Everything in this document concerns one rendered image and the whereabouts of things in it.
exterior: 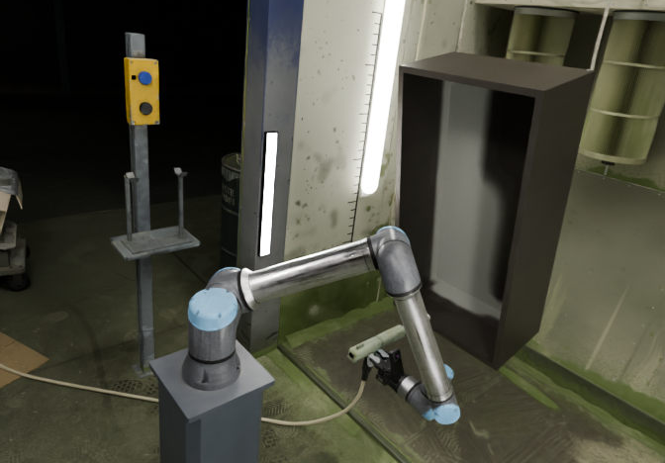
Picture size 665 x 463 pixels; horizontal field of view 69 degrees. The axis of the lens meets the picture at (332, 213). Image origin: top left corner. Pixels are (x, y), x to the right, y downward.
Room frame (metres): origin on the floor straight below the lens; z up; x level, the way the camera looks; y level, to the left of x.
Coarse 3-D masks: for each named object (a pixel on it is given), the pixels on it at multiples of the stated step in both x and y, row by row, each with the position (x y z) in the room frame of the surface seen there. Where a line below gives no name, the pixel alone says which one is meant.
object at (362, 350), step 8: (392, 328) 1.78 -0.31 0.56; (400, 328) 1.79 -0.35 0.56; (376, 336) 1.72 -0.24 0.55; (384, 336) 1.72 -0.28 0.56; (392, 336) 1.74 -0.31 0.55; (400, 336) 1.77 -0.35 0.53; (360, 344) 1.63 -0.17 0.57; (368, 344) 1.66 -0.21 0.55; (376, 344) 1.67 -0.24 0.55; (384, 344) 1.70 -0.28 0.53; (352, 352) 1.60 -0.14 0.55; (360, 352) 1.61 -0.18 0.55; (368, 352) 1.64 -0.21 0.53; (352, 360) 1.60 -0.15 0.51; (368, 368) 1.68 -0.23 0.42
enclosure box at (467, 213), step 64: (448, 64) 1.95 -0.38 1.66; (512, 64) 1.91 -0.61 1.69; (448, 128) 2.25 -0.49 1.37; (512, 128) 2.01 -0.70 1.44; (576, 128) 1.76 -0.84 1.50; (448, 192) 2.28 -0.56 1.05; (512, 192) 2.02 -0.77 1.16; (448, 256) 2.31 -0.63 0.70; (512, 256) 1.64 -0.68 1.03; (448, 320) 2.03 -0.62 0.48; (512, 320) 1.71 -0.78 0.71
